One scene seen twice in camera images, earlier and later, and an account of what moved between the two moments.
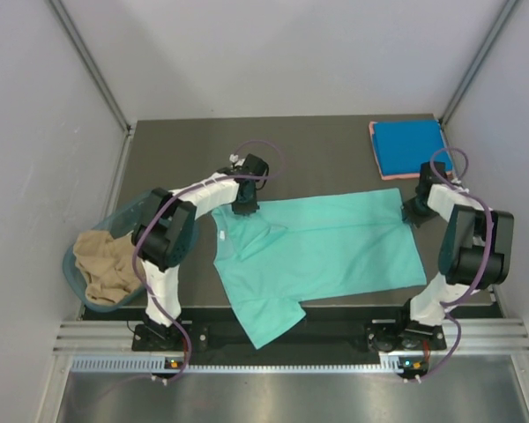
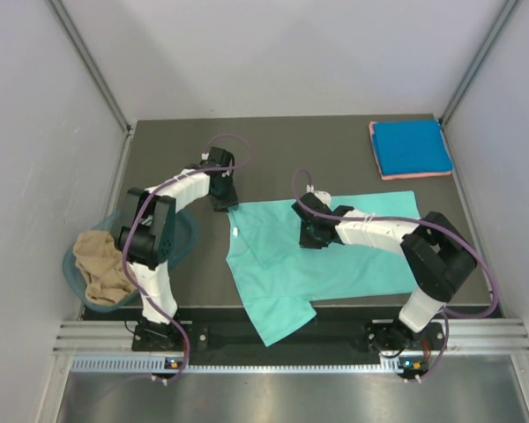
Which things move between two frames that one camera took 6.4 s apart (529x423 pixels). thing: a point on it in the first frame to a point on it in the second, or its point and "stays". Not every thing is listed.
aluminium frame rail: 477,336 stays
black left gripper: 249,208 to 230,200
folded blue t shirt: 403,146 stays
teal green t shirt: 292,254 stays
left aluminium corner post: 92,65 stays
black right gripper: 410,214 to 307,242
